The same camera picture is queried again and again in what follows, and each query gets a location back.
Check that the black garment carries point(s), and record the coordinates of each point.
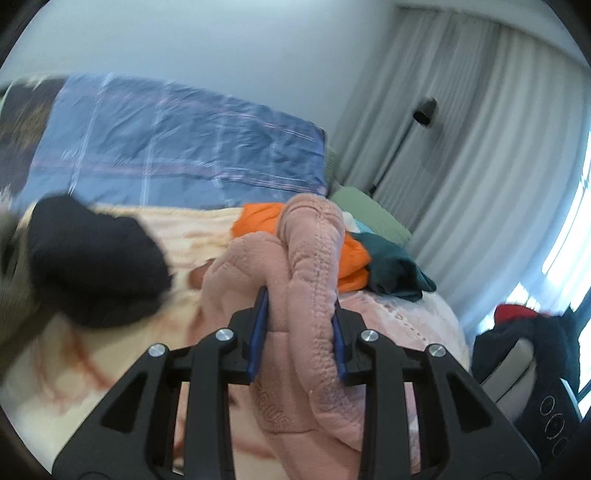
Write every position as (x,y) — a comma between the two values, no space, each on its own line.
(97,263)

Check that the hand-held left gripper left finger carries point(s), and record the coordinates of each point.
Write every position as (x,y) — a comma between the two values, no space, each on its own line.
(257,341)

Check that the green pillow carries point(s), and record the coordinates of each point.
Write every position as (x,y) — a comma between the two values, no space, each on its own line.
(374,214)

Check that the dark teal garment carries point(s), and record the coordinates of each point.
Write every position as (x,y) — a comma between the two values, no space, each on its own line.
(392,267)

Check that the red cloth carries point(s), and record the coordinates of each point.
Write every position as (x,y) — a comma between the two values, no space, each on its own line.
(515,311)

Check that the black clothes pile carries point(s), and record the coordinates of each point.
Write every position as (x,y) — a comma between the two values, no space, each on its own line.
(549,341)

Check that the dark floral bedspread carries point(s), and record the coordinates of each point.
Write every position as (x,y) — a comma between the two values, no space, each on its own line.
(25,124)

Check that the pink quilted jacket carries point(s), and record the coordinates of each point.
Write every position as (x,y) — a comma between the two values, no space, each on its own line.
(309,277)

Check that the grey curtain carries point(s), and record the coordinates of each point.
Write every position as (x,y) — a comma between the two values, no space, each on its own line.
(471,138)

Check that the olive brown garment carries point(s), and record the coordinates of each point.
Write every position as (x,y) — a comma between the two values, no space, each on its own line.
(16,286)

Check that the orange garment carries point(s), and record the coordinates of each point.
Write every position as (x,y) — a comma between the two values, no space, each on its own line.
(258,219)

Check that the black floor lamp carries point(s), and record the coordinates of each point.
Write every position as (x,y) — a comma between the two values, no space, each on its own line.
(425,110)

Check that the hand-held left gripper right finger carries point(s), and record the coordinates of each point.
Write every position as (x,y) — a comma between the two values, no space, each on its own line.
(340,346)

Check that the blue plaid quilt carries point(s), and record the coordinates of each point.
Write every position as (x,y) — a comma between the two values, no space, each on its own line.
(175,143)

